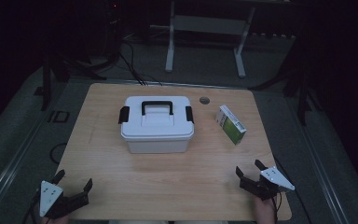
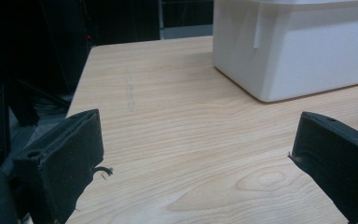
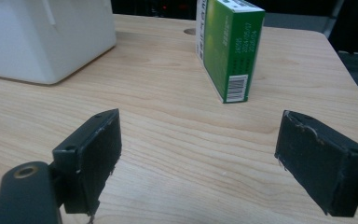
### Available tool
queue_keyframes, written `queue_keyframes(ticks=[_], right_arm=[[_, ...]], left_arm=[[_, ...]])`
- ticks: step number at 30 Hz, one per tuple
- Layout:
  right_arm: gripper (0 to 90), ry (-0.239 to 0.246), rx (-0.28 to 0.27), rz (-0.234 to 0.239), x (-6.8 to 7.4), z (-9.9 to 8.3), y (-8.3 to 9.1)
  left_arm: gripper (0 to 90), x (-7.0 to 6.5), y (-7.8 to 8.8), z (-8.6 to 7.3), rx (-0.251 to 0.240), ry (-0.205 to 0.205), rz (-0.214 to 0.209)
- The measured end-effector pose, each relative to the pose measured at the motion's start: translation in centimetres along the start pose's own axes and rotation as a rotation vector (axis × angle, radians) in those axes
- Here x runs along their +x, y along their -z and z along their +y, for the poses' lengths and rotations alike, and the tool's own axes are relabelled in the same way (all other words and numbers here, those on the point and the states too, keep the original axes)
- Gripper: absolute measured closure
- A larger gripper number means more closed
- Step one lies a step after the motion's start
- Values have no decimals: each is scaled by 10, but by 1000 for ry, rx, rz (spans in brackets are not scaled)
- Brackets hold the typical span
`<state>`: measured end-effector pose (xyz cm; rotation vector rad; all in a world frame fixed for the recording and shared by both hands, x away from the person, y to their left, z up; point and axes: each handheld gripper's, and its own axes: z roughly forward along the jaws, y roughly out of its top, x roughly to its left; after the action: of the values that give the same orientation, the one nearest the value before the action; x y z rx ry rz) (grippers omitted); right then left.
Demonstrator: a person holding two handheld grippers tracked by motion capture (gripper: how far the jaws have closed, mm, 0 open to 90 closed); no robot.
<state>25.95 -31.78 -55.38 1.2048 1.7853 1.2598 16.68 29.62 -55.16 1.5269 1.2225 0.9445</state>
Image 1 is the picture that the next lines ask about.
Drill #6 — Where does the metal floor rail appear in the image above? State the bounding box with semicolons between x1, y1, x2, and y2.
287;102;353;224
0;81;73;218

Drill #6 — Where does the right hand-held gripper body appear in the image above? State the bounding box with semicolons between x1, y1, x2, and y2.
239;166;296;201

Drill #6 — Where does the hand-held gripper black cable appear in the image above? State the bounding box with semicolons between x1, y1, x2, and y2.
268;155;312;224
22;190;45;224

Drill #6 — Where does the person's right hand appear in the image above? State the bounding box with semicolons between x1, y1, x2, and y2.
255;195;278;224

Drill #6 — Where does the black metal stand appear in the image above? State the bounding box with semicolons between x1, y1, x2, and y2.
251;27;323;126
33;46;107;112

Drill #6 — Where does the black floor bracket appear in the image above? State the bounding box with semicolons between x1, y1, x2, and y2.
47;109;71;124

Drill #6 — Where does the left hand-held gripper black cable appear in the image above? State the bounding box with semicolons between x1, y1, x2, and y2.
22;190;45;224

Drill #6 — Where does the black looped cable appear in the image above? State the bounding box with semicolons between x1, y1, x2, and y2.
48;142;68;165

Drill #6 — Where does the white plastic storage box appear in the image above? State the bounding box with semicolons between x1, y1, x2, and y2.
120;132;196;154

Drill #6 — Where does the green and white carton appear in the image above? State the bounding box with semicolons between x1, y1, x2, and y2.
214;105;248;147

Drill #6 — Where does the white metal stand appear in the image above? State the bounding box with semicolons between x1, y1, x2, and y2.
164;0;257;79

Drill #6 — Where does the dark equipment tower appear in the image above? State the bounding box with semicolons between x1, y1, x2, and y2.
104;0;124;63

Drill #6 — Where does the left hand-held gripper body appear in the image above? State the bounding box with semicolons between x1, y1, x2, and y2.
38;180;90;220

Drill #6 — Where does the black floor cable bundle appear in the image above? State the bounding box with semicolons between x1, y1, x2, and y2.
117;39;163;87

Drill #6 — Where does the person's left hand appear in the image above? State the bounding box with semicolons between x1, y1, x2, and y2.
41;214;71;224

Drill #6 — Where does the white lid with black handle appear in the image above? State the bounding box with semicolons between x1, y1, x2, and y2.
117;95;196;140

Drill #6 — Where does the right hand-held gripper black cable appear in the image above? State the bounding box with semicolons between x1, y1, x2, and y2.
268;155;312;224

